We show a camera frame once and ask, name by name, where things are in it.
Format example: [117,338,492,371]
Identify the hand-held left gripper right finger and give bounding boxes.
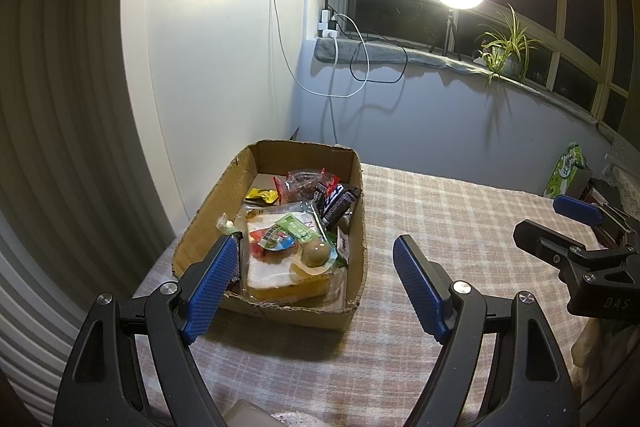
[392,234,581,427]

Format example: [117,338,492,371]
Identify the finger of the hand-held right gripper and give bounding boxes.
[552,194,636,235]
[514,219,576,268]

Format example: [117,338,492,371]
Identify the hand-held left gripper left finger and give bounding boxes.
[52,232,246,427]

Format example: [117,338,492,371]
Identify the sliced bread packet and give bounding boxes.
[245,212,333,303]

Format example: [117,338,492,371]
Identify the small white packet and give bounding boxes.
[336,227,353,265]

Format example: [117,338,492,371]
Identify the cardboard box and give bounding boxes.
[171,139,370,333]

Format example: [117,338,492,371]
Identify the yellow candy packet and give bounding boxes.
[244,188,279,206]

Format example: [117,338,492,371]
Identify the green snack packet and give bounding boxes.
[267,213,321,243]

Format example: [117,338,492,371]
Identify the clear yellow braised egg packet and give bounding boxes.
[297,237,341,280]

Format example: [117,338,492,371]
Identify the large black chocolate bar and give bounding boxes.
[312,183,362,228]

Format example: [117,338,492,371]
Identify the red clear dried fruit packet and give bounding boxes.
[272,167,341,202]

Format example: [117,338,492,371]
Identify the green printed bag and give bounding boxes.
[542,142,587,198]

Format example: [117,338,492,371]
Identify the white lace cloth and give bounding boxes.
[602,132,640,208]

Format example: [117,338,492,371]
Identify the pale yellow cloth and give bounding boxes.
[572,317,640,368]

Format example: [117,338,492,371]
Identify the plaid blanket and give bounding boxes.
[132,162,601,427]

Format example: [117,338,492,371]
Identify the potted spider plant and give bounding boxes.
[472,4,543,85]

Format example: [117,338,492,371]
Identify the black tripod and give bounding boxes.
[441,9,463,58]

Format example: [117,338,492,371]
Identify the grey windowsill cloth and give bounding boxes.
[311,38,601,125]

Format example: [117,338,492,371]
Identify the white cabinet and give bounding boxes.
[120,0,311,238]

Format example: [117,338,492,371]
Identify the grey ribbed panel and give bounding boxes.
[0,0,176,408]

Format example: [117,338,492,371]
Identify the white charger plugs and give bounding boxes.
[317,7,341,40]

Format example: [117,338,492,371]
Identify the short white charger cable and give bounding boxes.
[330,39,342,144]

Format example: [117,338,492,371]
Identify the black cable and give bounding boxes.
[350,42,408,84]

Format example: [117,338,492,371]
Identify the long white cable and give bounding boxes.
[273,0,371,98]

